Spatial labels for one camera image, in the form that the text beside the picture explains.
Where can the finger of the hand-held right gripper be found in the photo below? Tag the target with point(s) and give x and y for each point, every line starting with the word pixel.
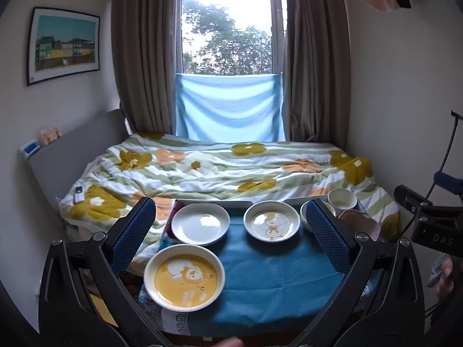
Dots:
pixel 448 182

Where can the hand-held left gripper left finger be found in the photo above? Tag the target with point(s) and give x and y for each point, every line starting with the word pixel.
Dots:
pixel 133 236

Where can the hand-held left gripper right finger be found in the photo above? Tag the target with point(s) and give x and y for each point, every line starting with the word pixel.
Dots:
pixel 327 238

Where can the cream bowl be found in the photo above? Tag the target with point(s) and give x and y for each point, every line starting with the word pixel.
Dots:
pixel 303 217
pixel 342 198

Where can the duck print plate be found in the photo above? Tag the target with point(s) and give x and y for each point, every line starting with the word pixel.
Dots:
pixel 271 222

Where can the plain white plate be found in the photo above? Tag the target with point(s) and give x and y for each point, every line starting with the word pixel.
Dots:
pixel 200 224

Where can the person's right hand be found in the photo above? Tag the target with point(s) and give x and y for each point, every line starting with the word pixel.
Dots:
pixel 446 278

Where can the blue table cloth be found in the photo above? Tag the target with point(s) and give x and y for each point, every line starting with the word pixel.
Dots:
pixel 170 222
pixel 275 278

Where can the small white remote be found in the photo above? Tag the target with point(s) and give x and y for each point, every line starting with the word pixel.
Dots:
pixel 79 195

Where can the grey headboard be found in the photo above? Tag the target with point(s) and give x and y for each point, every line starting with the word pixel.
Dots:
pixel 72 159

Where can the floral blanket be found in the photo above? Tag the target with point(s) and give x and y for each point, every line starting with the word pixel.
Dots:
pixel 217 166

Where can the beige plush toy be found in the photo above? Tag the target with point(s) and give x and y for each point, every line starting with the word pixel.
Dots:
pixel 50 135

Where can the blue and white box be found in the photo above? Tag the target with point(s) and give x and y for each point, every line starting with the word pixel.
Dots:
pixel 32 149

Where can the light blue hanging cloth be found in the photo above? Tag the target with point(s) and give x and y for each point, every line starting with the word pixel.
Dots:
pixel 228 106

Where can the brown curtain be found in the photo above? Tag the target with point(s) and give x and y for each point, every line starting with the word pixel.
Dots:
pixel 318 54
pixel 144 50

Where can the framed picture of houses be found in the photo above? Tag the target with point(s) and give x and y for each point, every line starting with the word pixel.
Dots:
pixel 63 45

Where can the window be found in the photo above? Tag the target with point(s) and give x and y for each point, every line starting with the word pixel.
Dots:
pixel 226 25

